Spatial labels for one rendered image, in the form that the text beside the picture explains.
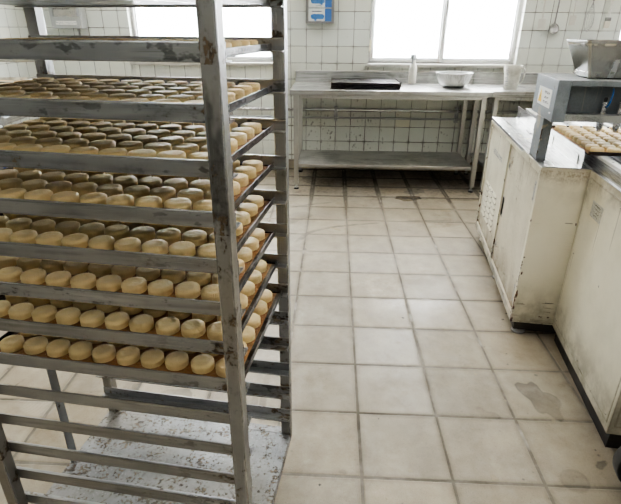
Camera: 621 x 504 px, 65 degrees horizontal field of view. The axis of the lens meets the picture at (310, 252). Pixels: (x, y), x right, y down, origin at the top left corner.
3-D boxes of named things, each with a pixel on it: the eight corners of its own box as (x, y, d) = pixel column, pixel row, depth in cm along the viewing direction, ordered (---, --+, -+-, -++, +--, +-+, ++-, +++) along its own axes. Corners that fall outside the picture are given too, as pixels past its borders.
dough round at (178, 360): (192, 367, 107) (191, 359, 106) (169, 374, 104) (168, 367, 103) (184, 355, 110) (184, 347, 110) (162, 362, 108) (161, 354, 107)
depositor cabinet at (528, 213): (473, 236, 352) (492, 117, 317) (579, 244, 341) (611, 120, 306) (506, 336, 238) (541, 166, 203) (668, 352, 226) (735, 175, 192)
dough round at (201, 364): (218, 369, 106) (218, 362, 105) (197, 378, 103) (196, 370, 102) (208, 358, 110) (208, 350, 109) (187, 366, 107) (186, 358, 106)
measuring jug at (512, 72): (517, 91, 417) (521, 65, 409) (496, 88, 431) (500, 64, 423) (526, 90, 425) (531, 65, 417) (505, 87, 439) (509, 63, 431)
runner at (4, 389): (251, 417, 106) (251, 406, 105) (248, 426, 104) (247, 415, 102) (-11, 383, 116) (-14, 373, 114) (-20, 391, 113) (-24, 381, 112)
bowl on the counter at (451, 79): (438, 88, 429) (439, 73, 423) (431, 85, 458) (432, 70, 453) (475, 89, 427) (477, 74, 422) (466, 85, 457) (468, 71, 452)
